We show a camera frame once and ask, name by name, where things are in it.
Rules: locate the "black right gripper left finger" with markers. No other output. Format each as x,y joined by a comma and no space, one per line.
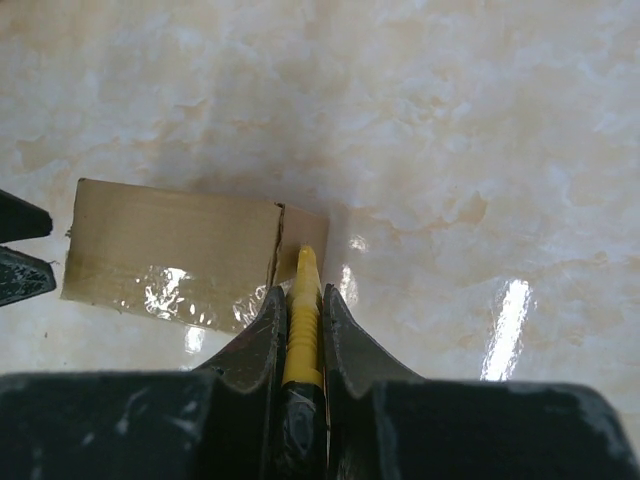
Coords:
212,422

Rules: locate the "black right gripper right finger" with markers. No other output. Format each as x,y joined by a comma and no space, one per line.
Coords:
388,422

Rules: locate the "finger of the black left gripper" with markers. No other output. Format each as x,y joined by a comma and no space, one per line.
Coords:
20,220
23,277

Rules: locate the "yellow utility knife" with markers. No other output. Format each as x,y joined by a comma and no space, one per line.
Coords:
299,447

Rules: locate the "brown cardboard express box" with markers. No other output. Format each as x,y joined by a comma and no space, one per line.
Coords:
205,260

